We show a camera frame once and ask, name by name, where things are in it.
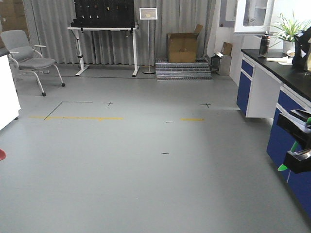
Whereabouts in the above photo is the red long-handled spoon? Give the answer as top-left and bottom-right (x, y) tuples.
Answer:
(0, 149), (6, 161)

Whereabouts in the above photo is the open cardboard box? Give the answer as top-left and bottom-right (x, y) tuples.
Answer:
(167, 24), (203, 63)

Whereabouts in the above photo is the small cardboard box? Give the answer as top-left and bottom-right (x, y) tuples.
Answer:
(221, 42), (233, 56)

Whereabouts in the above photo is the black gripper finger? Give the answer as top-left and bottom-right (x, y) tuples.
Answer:
(283, 149), (311, 174)
(277, 109), (311, 149)

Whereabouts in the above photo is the black bag on bench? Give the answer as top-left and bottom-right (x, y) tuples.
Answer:
(292, 27), (311, 76)

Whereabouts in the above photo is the green long-handled spoon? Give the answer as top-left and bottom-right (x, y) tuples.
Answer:
(278, 118), (311, 171)

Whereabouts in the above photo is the white standing desk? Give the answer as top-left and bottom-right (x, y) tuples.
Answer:
(67, 25), (139, 77)

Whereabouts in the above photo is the white cabinet at left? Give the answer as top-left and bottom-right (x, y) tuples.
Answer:
(0, 48), (21, 130)

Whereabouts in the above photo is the grey office chair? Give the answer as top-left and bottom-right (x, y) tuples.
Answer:
(0, 30), (59, 97)

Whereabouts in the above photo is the green potted plant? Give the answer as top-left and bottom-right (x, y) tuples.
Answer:
(270, 12), (311, 54)

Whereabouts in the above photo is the sign stand with picture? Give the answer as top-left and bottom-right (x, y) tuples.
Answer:
(139, 7), (157, 75)

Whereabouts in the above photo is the white wall cabinet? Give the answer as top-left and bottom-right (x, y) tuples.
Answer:
(234, 0), (274, 35)

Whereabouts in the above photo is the grey curtain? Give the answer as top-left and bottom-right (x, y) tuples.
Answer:
(23, 0), (215, 66)

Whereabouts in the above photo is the stack of metal grates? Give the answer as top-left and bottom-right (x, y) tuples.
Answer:
(155, 57), (212, 80)

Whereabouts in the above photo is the black pegboard panel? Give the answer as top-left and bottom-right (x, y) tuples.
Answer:
(70, 0), (136, 28)

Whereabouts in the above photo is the blue white lab bench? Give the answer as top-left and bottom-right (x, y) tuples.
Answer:
(236, 48), (311, 216)

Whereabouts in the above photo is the dark water bottle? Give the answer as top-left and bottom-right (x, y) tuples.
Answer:
(258, 32), (271, 58)

